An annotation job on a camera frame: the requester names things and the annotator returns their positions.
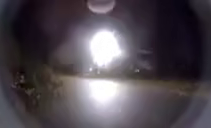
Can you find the bright lamp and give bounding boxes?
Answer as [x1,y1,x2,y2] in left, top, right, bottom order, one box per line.
[88,29,123,68]

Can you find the dark bush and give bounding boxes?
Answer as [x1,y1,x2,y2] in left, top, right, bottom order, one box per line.
[11,63,64,104]

